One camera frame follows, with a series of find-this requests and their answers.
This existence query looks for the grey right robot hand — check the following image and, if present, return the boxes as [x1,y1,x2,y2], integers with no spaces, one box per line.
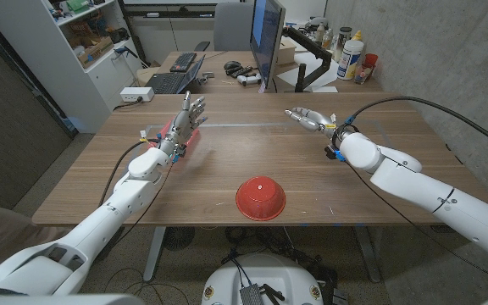
[285,106,353,143]

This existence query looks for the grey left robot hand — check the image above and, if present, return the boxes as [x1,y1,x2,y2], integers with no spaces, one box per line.
[157,90,208,158]

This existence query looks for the pink box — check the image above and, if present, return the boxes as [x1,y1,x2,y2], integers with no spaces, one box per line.
[147,118,201,158]

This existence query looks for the white power strip box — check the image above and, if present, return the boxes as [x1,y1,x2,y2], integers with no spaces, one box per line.
[119,86,155,103]

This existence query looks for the beige box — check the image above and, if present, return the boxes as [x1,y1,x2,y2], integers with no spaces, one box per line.
[276,36,297,66]

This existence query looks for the red bowl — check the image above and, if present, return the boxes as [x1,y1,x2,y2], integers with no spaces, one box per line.
[235,175,287,222]

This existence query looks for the cardboard box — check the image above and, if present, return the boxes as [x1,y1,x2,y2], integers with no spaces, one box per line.
[76,36,114,69]

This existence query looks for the dark open laptop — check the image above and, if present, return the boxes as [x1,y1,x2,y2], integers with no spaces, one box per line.
[145,53,206,95]

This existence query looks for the white paper sheets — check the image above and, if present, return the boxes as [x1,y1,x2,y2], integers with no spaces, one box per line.
[275,51,341,91]

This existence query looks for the black keyboard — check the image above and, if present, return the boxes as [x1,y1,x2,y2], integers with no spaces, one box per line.
[169,52,197,73]

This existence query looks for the white wipes canister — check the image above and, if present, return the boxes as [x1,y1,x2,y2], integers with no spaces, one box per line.
[336,39,364,81]

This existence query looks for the white game controller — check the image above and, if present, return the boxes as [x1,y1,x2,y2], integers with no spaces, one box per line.
[236,73,263,87]

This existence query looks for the black remote control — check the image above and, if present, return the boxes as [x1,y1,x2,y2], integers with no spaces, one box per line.
[229,65,256,79]

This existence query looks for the red cup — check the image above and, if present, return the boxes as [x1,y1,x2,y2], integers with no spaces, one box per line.
[363,53,379,72]

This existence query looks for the dark-lidded jar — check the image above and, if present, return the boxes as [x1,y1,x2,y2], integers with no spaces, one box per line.
[333,26,353,63]

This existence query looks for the black computer monitor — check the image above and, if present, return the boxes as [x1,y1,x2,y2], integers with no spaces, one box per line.
[249,0,286,90]

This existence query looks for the grey office chair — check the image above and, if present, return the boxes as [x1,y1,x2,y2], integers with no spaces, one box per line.
[194,2,254,53]

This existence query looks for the black round fan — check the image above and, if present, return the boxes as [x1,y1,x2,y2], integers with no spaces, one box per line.
[163,226,196,252]

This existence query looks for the grey table leg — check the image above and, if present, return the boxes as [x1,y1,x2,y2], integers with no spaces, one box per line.
[142,226,167,283]
[353,225,383,284]

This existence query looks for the white shelf unit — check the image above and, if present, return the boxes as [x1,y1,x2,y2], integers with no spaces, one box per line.
[0,0,143,133]

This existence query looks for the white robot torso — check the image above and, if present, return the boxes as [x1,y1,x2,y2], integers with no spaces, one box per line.
[201,252,324,305]

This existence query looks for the person in beige clothes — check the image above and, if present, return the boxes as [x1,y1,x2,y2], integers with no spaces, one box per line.
[0,202,75,280]

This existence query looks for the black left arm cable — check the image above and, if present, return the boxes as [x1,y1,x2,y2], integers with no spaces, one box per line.
[99,139,160,208]

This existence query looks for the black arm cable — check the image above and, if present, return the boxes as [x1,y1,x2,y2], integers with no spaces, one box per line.
[345,96,488,156]
[99,139,160,208]

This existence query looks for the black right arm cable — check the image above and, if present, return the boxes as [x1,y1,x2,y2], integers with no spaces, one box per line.
[345,96,488,156]

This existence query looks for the thin black right arm wire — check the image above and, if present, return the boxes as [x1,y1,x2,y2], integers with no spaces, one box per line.
[345,163,488,287]

